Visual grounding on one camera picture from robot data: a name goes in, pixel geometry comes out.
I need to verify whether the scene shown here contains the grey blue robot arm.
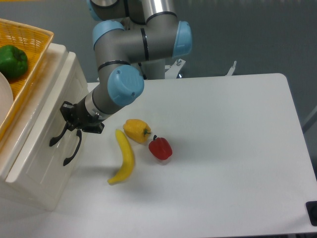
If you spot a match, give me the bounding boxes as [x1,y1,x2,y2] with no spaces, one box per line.
[60,0,192,133]

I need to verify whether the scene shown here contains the yellow banana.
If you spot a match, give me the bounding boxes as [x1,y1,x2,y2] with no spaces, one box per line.
[107,129,135,185]

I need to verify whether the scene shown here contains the white drawer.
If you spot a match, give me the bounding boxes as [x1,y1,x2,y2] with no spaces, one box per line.
[0,52,88,211]

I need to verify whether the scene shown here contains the yellow woven basket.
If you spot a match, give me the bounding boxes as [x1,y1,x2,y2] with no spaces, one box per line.
[0,19,54,138]

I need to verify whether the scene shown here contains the green bell pepper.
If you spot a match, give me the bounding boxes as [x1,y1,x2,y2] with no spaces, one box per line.
[0,45,28,79]

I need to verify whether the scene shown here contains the white drawer cabinet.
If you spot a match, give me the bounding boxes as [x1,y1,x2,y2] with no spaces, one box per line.
[0,44,88,211]

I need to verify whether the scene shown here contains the metal table bracket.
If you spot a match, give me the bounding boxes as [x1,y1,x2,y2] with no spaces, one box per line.
[164,59,186,79]

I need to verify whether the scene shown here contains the black lower drawer handle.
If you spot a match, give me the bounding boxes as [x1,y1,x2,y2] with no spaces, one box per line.
[62,129,82,167]

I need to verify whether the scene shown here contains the black top drawer handle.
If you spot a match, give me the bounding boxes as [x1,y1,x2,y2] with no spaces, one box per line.
[49,122,68,147]

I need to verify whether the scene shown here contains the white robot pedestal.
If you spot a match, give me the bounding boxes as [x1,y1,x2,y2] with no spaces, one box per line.
[137,59,165,80]

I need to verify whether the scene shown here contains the black drawer handle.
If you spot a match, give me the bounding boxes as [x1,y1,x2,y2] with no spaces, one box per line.
[49,122,68,147]
[62,129,82,167]

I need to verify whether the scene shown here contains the red bell pepper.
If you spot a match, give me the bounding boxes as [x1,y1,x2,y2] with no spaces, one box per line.
[148,135,173,160]

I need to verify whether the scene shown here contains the black object at table corner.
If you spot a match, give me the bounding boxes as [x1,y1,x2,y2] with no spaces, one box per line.
[306,201,317,227]

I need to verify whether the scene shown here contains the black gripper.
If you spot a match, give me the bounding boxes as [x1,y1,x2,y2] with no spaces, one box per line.
[60,101,105,134]

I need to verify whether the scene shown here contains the yellow bell pepper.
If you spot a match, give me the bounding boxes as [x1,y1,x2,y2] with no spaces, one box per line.
[123,119,152,144]

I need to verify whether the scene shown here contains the white plate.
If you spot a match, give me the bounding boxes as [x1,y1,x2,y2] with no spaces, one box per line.
[0,73,13,124]

